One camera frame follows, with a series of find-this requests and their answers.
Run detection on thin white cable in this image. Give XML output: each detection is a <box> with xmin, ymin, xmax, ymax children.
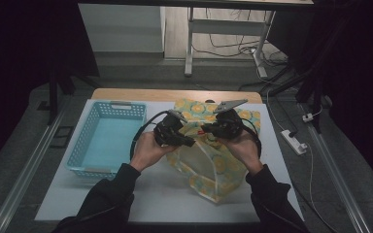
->
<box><xmin>255</xmin><ymin>64</ymin><xmax>293</xmax><ymax>131</ymax></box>

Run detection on blue plastic basket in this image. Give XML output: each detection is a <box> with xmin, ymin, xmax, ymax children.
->
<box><xmin>65</xmin><ymin>100</ymin><xmax>149</xmax><ymax>181</ymax></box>

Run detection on white power strip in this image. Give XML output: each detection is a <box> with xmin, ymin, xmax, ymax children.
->
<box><xmin>279</xmin><ymin>128</ymin><xmax>309</xmax><ymax>156</ymax></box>

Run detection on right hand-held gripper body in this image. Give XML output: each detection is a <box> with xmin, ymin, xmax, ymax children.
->
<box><xmin>211</xmin><ymin>98</ymin><xmax>250</xmax><ymax>141</ymax></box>

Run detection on white table mat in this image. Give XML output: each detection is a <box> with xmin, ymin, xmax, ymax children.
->
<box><xmin>34</xmin><ymin>99</ymin><xmax>305</xmax><ymax>224</ymax></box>

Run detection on tangled black floor cables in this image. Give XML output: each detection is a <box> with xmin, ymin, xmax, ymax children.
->
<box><xmin>192</xmin><ymin>9</ymin><xmax>289</xmax><ymax>67</ymax></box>

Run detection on black floor plate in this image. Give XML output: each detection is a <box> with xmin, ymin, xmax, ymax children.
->
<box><xmin>50</xmin><ymin>125</ymin><xmax>76</xmax><ymax>150</ymax></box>

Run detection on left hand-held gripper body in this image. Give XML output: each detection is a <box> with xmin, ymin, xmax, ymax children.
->
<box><xmin>153</xmin><ymin>109</ymin><xmax>189</xmax><ymax>148</ymax></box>

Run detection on grey cabinet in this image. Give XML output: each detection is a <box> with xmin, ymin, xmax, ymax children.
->
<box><xmin>77</xmin><ymin>3</ymin><xmax>166</xmax><ymax>53</ymax></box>

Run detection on black stand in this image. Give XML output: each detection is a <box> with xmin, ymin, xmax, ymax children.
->
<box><xmin>46</xmin><ymin>52</ymin><xmax>102</xmax><ymax>126</ymax></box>
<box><xmin>265</xmin><ymin>13</ymin><xmax>354</xmax><ymax>134</ymax></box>

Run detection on white power strip cable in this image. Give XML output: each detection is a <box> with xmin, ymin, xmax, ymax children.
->
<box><xmin>305</xmin><ymin>142</ymin><xmax>338</xmax><ymax>233</ymax></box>

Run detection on white desk frame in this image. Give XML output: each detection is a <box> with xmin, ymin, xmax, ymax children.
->
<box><xmin>77</xmin><ymin>0</ymin><xmax>315</xmax><ymax>79</ymax></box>

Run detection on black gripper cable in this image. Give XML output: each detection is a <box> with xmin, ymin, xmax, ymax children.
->
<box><xmin>240</xmin><ymin>117</ymin><xmax>263</xmax><ymax>158</ymax></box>
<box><xmin>129</xmin><ymin>110</ymin><xmax>170</xmax><ymax>160</ymax></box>

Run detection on person's right hand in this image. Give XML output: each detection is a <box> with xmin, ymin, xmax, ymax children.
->
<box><xmin>218</xmin><ymin>130</ymin><xmax>264</xmax><ymax>176</ymax></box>

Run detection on fruit print garment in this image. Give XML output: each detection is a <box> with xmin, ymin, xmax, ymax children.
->
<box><xmin>166</xmin><ymin>98</ymin><xmax>262</xmax><ymax>205</ymax></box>

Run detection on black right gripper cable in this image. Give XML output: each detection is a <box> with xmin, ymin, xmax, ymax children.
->
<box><xmin>240</xmin><ymin>117</ymin><xmax>263</xmax><ymax>158</ymax></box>

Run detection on metal floor rail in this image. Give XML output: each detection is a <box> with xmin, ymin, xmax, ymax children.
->
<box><xmin>0</xmin><ymin>96</ymin><xmax>71</xmax><ymax>233</ymax></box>
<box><xmin>298</xmin><ymin>102</ymin><xmax>372</xmax><ymax>233</ymax></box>

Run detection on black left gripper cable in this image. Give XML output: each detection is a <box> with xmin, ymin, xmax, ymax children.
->
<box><xmin>129</xmin><ymin>110</ymin><xmax>170</xmax><ymax>160</ymax></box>

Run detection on person's left hand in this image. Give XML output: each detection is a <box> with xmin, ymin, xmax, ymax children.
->
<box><xmin>129</xmin><ymin>130</ymin><xmax>180</xmax><ymax>174</ymax></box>

